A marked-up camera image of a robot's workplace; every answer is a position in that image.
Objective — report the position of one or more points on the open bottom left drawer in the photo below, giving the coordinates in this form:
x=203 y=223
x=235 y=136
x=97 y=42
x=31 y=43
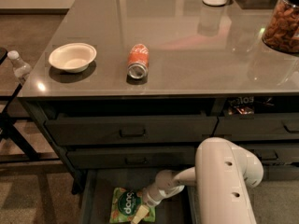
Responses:
x=98 y=193

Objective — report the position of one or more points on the middle left drawer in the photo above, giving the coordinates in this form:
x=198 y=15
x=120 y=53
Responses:
x=127 y=157

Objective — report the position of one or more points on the dark counter cabinet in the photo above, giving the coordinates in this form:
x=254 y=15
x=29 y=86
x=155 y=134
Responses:
x=199 y=57

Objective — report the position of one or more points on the middle right drawer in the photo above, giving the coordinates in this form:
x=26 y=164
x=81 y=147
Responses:
x=275 y=154

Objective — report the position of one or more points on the red soda can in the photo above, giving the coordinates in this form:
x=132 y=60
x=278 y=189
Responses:
x=138 y=62

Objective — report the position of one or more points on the top left drawer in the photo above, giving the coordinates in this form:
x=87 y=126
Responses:
x=79 y=131

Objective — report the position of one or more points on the dark snack bag in drawer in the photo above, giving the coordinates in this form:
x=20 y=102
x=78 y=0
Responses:
x=241 y=105

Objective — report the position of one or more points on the green rice chip bag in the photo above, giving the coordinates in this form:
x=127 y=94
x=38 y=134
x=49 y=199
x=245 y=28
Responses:
x=125 y=203

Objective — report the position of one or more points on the white paper bowl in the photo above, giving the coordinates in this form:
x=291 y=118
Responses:
x=73 y=57

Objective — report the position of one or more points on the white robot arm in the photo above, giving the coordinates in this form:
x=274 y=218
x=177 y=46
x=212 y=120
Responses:
x=222 y=174

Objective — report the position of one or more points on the top right drawer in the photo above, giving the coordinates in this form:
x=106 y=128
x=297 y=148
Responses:
x=259 y=127

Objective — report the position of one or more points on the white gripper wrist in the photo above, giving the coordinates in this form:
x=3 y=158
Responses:
x=149 y=200

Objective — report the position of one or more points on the glass jar of snacks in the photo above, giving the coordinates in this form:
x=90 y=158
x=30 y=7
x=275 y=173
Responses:
x=282 y=32

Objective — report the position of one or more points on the clear plastic water bottle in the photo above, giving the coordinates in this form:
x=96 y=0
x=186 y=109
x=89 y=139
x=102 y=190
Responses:
x=21 y=69

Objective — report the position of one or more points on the bottom right drawer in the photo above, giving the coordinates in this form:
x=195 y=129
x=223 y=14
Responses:
x=280 y=173

